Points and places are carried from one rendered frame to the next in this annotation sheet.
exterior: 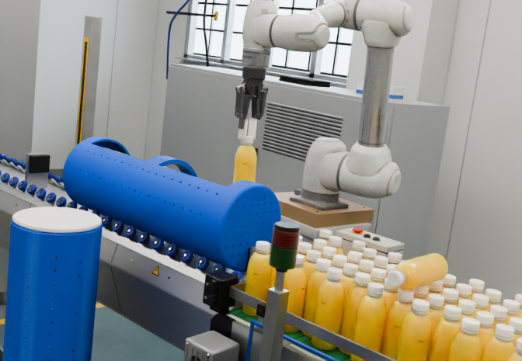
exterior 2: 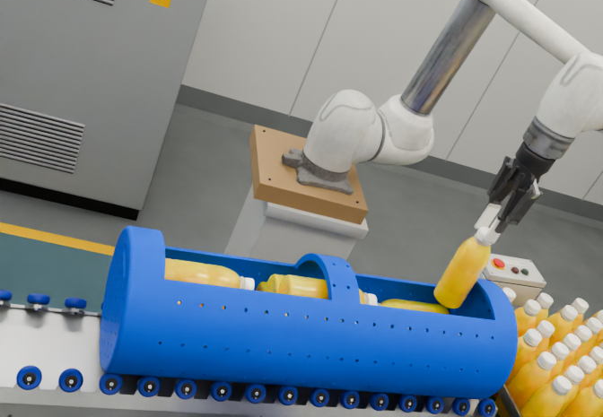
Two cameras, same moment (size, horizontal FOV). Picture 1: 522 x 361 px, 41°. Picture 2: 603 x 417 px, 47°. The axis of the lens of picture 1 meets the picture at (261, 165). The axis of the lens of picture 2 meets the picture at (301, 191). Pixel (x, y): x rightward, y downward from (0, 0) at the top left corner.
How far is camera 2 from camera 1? 2.61 m
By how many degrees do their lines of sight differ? 66
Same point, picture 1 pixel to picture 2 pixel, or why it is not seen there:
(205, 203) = (482, 355)
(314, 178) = (347, 157)
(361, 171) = (412, 146)
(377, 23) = not seen: outside the picture
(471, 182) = not seen: outside the picture
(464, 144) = not seen: outside the picture
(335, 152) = (373, 121)
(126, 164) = (301, 317)
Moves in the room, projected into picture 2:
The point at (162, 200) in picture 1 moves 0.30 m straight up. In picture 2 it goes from (405, 364) to (474, 260)
